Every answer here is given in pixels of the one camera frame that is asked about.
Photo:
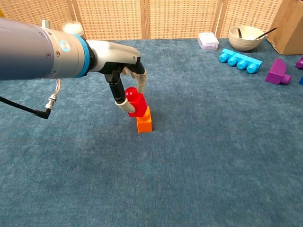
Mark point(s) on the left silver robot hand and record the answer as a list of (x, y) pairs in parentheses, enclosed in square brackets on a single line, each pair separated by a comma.
[(113, 54)]

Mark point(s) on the small red toy block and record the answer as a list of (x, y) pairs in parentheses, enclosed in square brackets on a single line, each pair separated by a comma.
[(138, 104)]

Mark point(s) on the woven bamboo folding screen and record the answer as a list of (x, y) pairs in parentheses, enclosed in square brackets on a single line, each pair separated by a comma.
[(113, 19)]

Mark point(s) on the white-lidded glass jar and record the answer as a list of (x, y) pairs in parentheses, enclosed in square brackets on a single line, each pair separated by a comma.
[(73, 28)]

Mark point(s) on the small orange toy block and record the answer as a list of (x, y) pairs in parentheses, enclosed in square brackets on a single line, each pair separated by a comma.
[(144, 125)]

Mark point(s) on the clear plastic box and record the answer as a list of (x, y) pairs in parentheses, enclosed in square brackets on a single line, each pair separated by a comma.
[(208, 41)]

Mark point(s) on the long cyan toy block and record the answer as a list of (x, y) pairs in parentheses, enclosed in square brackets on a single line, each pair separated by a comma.
[(241, 59)]

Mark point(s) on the beige bowl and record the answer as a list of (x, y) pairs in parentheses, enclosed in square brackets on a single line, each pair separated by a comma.
[(246, 45)]

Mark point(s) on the metal spoon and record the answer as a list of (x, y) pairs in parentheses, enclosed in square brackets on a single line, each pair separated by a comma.
[(266, 33)]

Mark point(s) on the purple sloped toy block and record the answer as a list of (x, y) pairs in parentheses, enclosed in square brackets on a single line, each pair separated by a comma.
[(275, 72)]

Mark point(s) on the cardboard box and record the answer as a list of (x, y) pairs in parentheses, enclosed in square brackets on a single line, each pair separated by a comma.
[(288, 30)]

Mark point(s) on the small purple toy block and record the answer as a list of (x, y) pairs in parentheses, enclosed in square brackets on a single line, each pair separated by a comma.
[(300, 63)]

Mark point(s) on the blue four-stud toy block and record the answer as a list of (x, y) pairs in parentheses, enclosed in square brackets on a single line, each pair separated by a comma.
[(301, 81)]

